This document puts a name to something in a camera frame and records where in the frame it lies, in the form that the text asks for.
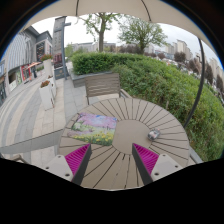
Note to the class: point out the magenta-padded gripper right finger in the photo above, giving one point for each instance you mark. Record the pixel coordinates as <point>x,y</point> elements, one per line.
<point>148,160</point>

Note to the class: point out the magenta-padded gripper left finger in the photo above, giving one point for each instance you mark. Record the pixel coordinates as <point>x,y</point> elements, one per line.
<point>75,160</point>

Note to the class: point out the grey flat bench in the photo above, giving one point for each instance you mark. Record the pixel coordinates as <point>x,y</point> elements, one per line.
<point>30,142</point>

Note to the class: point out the white planter with flowers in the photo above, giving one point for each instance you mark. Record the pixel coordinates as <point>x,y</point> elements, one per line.
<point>47,68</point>
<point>46,96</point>
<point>53,88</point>

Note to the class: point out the green hedge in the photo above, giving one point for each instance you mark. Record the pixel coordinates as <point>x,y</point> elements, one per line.
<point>166,86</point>

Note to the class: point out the grey slatted chair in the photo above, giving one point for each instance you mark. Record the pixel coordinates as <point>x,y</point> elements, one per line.
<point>101,85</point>

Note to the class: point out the dark curved umbrella pole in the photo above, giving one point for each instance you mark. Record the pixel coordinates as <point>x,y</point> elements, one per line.
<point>203,75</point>

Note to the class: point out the distant apartment buildings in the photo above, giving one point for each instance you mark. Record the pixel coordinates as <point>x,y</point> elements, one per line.
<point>181,46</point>

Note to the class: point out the grey storefront building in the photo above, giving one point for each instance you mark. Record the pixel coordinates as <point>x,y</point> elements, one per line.
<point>20,50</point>

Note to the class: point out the grey sign pillar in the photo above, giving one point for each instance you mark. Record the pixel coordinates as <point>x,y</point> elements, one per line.
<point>59,36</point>

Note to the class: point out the sparse-leaved tree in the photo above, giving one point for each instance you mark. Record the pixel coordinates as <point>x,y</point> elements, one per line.
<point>101,36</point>

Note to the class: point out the leafy round tree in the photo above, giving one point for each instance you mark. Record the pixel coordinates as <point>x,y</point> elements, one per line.
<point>141,31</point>

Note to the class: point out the grey stone hedge wall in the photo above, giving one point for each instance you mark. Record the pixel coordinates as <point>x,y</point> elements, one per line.
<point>78,81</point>

